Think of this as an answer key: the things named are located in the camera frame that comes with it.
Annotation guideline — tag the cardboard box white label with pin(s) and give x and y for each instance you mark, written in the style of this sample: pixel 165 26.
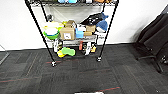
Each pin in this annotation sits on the cardboard box white label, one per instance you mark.
pixel 66 35

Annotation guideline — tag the black office chair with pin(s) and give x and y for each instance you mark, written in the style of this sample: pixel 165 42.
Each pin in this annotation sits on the black office chair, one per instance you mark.
pixel 151 36

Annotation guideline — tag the yellow green toy bowls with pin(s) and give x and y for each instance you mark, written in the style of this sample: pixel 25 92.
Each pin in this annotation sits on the yellow green toy bowls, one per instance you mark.
pixel 51 33

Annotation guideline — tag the dark blue bag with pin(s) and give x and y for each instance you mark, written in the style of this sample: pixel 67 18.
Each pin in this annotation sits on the dark blue bag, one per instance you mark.
pixel 101 26

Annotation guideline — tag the plain brown cardboard box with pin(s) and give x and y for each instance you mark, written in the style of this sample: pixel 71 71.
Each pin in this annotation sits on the plain brown cardboard box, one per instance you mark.
pixel 89 29

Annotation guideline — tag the orange yellow toy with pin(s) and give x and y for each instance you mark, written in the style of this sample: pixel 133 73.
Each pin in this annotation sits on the orange yellow toy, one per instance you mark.
pixel 93 49

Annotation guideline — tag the white bottle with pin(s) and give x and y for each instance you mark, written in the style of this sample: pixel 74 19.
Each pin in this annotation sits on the white bottle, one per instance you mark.
pixel 56 46

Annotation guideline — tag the light blue toy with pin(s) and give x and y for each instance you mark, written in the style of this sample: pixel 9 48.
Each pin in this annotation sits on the light blue toy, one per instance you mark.
pixel 68 1

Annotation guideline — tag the small open cardboard box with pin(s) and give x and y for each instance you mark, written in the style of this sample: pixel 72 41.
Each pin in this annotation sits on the small open cardboard box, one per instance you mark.
pixel 70 24

